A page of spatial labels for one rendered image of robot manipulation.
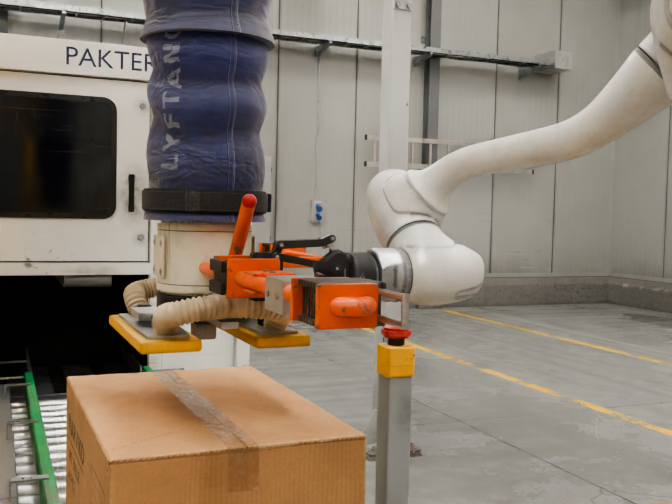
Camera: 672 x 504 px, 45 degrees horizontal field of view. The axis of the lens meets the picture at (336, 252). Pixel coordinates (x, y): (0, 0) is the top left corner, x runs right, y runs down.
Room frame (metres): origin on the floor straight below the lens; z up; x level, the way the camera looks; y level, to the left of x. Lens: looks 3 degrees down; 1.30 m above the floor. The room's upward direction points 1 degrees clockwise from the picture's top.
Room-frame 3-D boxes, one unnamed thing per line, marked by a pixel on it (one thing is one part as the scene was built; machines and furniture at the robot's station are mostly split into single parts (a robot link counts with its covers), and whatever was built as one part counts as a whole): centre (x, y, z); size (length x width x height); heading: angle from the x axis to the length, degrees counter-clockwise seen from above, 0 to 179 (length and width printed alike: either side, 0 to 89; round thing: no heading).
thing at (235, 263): (1.24, 0.14, 1.20); 0.10 x 0.08 x 0.06; 114
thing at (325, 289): (0.92, 0.00, 1.20); 0.08 x 0.07 x 0.05; 24
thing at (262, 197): (1.47, 0.24, 1.32); 0.23 x 0.23 x 0.04
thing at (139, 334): (1.43, 0.33, 1.10); 0.34 x 0.10 x 0.05; 24
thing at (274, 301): (1.04, 0.05, 1.19); 0.07 x 0.07 x 0.04; 24
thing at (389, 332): (1.85, -0.14, 1.02); 0.07 x 0.07 x 0.04
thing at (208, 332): (1.47, 0.24, 1.09); 0.04 x 0.04 x 0.05; 24
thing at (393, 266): (1.32, -0.08, 1.20); 0.09 x 0.06 x 0.09; 24
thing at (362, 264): (1.29, -0.01, 1.20); 0.09 x 0.07 x 0.08; 114
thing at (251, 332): (1.51, 0.15, 1.10); 0.34 x 0.10 x 0.05; 24
